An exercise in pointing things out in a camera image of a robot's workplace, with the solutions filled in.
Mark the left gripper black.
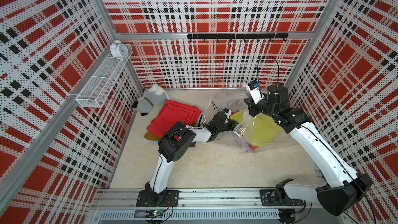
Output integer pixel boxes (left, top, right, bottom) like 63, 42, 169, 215
217, 120, 243, 134

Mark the yellow garment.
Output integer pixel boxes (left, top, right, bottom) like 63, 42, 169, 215
230, 111, 283, 148

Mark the clear plastic vacuum bag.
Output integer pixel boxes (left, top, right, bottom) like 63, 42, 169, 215
204, 93, 298, 153

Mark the red garment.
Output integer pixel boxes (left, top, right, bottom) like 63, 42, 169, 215
147, 100, 202, 138

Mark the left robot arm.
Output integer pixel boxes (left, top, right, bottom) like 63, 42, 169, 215
145, 108, 236, 201

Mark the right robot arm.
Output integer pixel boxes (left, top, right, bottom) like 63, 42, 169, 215
244, 80, 373, 216

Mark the white alarm clock on table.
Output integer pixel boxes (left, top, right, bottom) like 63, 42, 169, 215
216, 92, 229, 99

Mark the purple folded garment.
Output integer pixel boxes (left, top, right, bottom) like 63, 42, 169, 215
234, 136, 258, 153

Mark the grey white plush toy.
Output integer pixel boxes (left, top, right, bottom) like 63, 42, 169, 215
132, 84, 170, 116

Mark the white alarm clock on shelf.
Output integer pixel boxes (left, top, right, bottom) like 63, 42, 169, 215
110, 40, 128, 58

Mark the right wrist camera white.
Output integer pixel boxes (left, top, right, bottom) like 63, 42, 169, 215
246, 80, 265, 104

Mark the black wall hook rail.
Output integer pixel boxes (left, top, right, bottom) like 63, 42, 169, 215
187, 33, 289, 40

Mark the white wire mesh shelf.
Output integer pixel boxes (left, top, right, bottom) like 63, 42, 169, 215
76, 44, 132, 108

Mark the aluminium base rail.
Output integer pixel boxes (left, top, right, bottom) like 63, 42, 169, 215
87, 188, 355, 224

